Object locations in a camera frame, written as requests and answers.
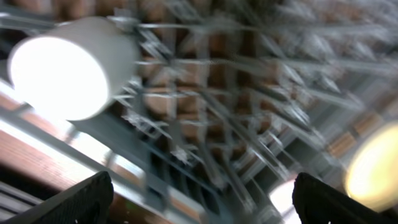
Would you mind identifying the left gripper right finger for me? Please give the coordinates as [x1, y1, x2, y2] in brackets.
[292, 172, 397, 224]

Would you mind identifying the grey plastic dishwasher rack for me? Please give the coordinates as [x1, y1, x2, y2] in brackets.
[1, 1, 397, 223]

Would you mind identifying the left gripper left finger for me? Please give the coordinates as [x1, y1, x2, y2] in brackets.
[1, 171, 114, 224]

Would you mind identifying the white pink bowl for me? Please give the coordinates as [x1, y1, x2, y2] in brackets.
[7, 17, 139, 121]

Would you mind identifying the yellow round plate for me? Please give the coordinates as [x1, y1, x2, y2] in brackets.
[344, 122, 397, 212]

